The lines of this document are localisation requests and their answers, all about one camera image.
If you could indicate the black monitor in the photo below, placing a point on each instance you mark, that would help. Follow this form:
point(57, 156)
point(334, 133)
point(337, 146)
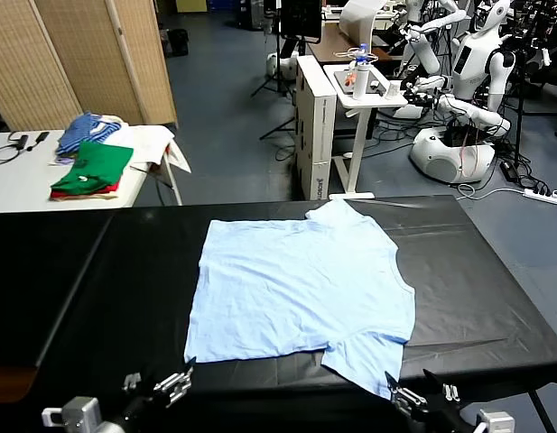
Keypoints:
point(300, 18)

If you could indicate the clear water bottle blue cap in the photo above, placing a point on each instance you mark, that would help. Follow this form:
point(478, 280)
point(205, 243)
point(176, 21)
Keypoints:
point(360, 54)

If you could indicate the light blue t-shirt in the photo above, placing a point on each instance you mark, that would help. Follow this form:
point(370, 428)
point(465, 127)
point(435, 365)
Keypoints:
point(296, 288)

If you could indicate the white paper cup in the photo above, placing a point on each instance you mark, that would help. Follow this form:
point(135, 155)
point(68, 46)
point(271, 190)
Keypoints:
point(393, 90)

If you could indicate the bamboo folding screen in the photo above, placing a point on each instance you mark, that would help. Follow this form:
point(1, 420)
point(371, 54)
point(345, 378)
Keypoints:
point(79, 54)

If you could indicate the tall white cardboard box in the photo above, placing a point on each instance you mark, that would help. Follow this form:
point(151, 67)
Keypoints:
point(323, 135)

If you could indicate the white power strip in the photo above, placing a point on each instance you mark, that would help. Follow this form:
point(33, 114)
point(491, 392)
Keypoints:
point(542, 196)

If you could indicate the beige folded garment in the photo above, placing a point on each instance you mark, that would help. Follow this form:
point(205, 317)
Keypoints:
point(102, 197)

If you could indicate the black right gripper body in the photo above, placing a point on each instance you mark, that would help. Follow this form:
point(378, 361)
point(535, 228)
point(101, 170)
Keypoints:
point(436, 419)

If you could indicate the black trash bin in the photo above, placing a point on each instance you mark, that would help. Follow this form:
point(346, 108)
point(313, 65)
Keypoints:
point(178, 43)

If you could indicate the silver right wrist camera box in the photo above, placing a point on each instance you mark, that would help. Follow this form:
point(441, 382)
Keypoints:
point(497, 421)

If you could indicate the green folded shirt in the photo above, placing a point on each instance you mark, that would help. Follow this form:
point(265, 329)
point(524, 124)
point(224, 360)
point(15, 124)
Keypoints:
point(102, 158)

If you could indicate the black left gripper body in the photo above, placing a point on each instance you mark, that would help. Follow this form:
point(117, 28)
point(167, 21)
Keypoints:
point(140, 408)

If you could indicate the small orange item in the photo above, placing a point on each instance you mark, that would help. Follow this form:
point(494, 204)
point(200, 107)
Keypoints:
point(349, 79)

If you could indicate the brown desk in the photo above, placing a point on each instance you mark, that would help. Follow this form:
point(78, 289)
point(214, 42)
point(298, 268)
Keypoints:
point(332, 43)

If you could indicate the white standing desk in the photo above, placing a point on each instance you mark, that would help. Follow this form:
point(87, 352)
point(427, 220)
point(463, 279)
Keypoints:
point(361, 135)

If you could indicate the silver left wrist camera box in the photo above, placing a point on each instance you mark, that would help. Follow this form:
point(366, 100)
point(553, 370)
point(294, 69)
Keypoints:
point(79, 412)

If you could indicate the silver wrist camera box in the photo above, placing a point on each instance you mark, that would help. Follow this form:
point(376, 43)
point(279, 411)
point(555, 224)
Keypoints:
point(79, 412)
point(497, 421)

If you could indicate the blue striped garment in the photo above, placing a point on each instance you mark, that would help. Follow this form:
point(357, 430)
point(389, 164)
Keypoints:
point(79, 131)

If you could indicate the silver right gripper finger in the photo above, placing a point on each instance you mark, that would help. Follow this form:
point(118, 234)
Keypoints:
point(448, 392)
point(406, 397)

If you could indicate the white side table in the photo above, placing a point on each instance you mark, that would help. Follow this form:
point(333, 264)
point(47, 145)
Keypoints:
point(16, 180)

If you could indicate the white cloth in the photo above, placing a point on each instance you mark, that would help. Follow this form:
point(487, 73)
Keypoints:
point(147, 140)

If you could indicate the black tripod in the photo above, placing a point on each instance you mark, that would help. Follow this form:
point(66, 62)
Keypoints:
point(278, 45)

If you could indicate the red folded garment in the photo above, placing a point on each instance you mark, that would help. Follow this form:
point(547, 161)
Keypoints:
point(113, 187)

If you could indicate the white tumbler bottle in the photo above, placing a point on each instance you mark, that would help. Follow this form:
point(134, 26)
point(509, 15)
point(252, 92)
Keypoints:
point(360, 83)

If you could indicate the blue cabinet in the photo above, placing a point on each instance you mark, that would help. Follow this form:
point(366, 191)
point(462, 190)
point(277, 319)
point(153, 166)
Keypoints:
point(221, 4)

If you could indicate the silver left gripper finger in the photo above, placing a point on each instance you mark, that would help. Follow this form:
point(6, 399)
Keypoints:
point(132, 382)
point(174, 388)

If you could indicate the white curved panel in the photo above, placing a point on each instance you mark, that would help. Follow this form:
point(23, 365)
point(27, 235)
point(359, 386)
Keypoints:
point(357, 22)

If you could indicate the white humanoid robot raised arm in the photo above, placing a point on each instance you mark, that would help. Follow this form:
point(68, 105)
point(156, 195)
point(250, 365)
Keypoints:
point(424, 49)

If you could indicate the black adjoining table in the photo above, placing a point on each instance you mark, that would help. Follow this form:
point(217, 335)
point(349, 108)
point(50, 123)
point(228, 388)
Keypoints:
point(34, 279)

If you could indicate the black light stand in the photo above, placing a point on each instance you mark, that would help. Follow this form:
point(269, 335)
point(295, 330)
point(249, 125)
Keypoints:
point(519, 113)

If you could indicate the small white robot base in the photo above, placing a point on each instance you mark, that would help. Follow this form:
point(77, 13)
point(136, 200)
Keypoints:
point(287, 67)

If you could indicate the yellow cabinet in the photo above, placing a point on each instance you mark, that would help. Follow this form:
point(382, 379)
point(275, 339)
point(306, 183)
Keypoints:
point(192, 5)

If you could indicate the black power adapter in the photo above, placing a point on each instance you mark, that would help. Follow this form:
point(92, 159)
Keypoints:
point(509, 170)

